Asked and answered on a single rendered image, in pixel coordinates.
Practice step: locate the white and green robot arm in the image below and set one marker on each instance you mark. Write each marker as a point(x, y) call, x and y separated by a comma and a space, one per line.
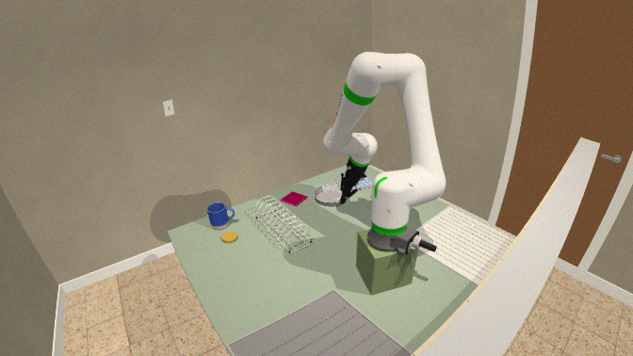
point(394, 193)

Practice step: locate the pink square coaster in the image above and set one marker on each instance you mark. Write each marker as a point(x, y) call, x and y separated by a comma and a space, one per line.
point(294, 198)

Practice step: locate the blue mug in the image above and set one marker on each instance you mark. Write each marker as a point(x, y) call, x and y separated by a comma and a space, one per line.
point(217, 213)

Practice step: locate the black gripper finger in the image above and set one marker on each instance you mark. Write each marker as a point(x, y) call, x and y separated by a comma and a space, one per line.
point(344, 184)
point(349, 193)

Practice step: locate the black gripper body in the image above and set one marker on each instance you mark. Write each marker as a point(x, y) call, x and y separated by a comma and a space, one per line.
point(353, 178)

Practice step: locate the white ribbed draining mat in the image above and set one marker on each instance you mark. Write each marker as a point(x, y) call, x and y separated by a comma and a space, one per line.
point(466, 245)

